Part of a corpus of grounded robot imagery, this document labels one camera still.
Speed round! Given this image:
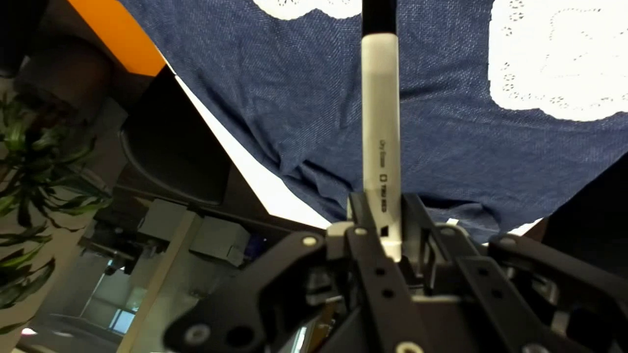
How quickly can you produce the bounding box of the black chair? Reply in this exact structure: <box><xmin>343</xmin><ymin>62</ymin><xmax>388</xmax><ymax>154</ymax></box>
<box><xmin>120</xmin><ymin>68</ymin><xmax>231</xmax><ymax>205</ymax></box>

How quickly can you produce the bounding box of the large white paper doily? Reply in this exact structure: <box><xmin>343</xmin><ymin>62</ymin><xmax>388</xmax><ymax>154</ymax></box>
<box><xmin>251</xmin><ymin>0</ymin><xmax>365</xmax><ymax>21</ymax></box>

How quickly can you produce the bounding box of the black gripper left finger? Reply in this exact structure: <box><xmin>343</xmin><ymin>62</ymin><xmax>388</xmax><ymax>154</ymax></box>
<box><xmin>161</xmin><ymin>189</ymin><xmax>430</xmax><ymax>353</ymax></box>

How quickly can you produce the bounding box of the green leafy plant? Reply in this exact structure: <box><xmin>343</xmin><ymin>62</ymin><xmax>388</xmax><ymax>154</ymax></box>
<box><xmin>0</xmin><ymin>81</ymin><xmax>110</xmax><ymax>317</ymax></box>

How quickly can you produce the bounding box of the medium white paper doily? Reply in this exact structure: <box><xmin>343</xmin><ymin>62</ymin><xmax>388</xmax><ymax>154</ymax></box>
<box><xmin>485</xmin><ymin>0</ymin><xmax>628</xmax><ymax>123</ymax></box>

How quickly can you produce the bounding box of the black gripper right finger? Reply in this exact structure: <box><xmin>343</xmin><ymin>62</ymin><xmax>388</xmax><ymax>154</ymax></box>
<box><xmin>396</xmin><ymin>191</ymin><xmax>628</xmax><ymax>353</ymax></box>

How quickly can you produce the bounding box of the white marker black cap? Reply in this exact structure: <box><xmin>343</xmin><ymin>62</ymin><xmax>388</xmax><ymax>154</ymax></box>
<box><xmin>359</xmin><ymin>0</ymin><xmax>404</xmax><ymax>264</ymax></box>

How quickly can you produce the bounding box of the blue denim cloth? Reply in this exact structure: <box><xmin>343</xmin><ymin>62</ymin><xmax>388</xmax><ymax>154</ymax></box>
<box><xmin>120</xmin><ymin>0</ymin><xmax>628</xmax><ymax>244</ymax></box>

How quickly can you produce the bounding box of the orange panel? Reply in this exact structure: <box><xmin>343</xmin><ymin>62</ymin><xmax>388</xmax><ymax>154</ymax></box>
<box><xmin>67</xmin><ymin>0</ymin><xmax>167</xmax><ymax>78</ymax></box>

